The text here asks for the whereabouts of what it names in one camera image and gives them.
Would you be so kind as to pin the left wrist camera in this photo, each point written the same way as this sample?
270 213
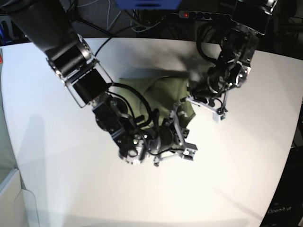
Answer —
219 117

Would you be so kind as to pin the green T-shirt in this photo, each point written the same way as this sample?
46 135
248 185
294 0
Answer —
161 93

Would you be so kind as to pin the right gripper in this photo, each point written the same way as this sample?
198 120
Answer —
171 137

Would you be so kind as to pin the black OpenArm box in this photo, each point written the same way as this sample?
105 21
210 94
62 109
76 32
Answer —
286 207

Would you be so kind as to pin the white bin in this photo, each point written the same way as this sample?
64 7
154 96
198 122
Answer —
17 205

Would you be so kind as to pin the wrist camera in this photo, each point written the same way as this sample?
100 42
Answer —
189 151
219 117

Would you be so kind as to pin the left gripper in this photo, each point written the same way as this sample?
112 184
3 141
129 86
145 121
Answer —
216 104

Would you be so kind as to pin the black power strip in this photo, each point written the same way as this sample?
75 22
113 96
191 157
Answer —
201 16

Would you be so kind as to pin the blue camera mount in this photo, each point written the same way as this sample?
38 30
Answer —
148 4

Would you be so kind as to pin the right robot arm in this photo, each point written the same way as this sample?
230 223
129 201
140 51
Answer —
119 109

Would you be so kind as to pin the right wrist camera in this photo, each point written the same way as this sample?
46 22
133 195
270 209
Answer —
189 151

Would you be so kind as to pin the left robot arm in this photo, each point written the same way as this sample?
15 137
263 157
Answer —
239 38

